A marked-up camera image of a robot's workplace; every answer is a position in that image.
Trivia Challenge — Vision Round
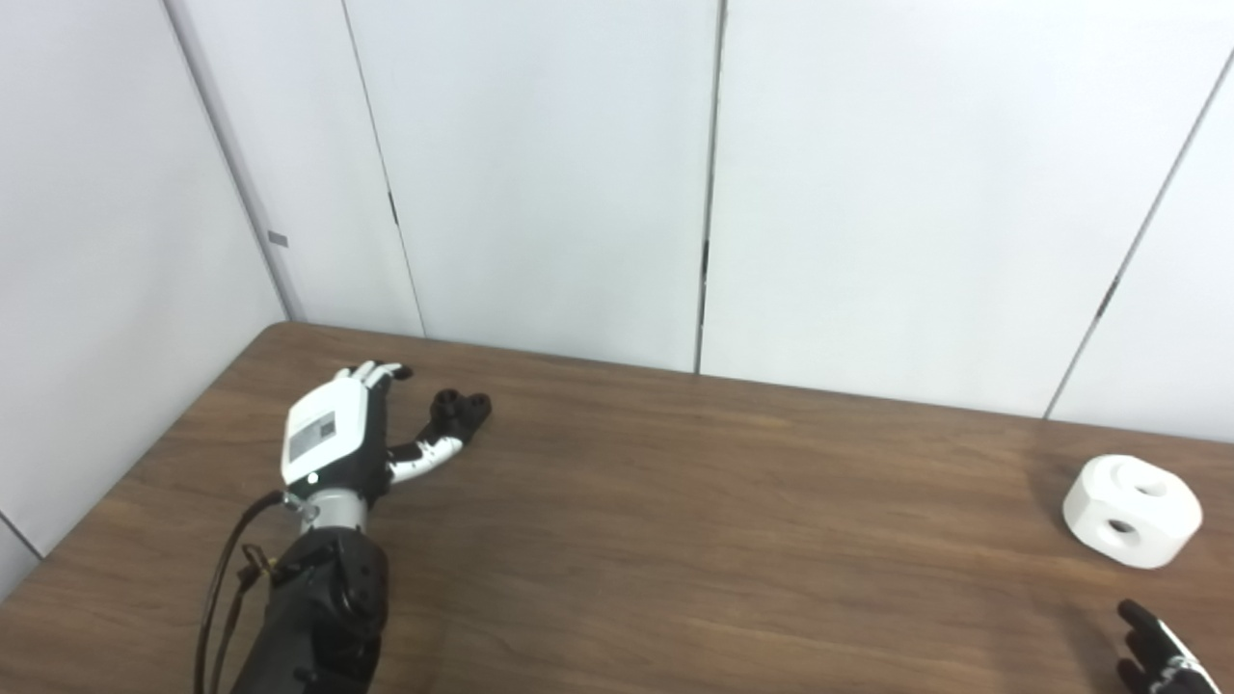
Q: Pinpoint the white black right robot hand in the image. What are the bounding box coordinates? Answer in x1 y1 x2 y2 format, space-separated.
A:
1116 600 1223 694

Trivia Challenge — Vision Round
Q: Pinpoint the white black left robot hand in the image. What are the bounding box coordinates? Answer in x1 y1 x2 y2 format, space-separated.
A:
281 361 464 502

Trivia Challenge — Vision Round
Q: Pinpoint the black holder part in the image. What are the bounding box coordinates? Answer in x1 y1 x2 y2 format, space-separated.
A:
415 389 493 446

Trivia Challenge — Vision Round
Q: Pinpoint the round white piece with holes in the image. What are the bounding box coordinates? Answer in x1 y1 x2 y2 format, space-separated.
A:
1062 455 1204 570

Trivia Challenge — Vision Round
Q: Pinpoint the thin black wire yellow tag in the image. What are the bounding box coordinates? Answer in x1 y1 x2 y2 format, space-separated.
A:
210 545 279 694

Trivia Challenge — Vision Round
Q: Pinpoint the thick black left wrist cable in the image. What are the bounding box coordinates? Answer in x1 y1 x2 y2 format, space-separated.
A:
193 492 290 694

